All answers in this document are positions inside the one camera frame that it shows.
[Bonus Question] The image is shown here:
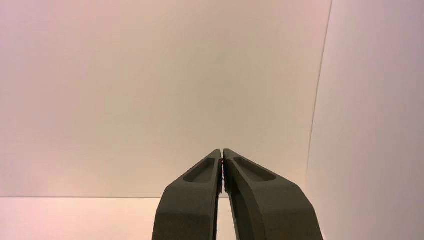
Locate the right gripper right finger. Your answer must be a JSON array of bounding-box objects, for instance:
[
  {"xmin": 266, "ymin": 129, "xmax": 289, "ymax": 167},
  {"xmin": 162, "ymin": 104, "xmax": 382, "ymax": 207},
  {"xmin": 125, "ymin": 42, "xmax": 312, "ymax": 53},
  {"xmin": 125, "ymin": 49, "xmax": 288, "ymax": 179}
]
[{"xmin": 222, "ymin": 148, "xmax": 324, "ymax": 240}]

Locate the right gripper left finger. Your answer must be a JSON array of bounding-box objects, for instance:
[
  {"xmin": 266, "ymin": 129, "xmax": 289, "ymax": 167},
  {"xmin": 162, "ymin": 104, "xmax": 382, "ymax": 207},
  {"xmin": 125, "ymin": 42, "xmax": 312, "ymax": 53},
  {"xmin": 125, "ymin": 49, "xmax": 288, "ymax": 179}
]
[{"xmin": 151, "ymin": 149, "xmax": 223, "ymax": 240}]

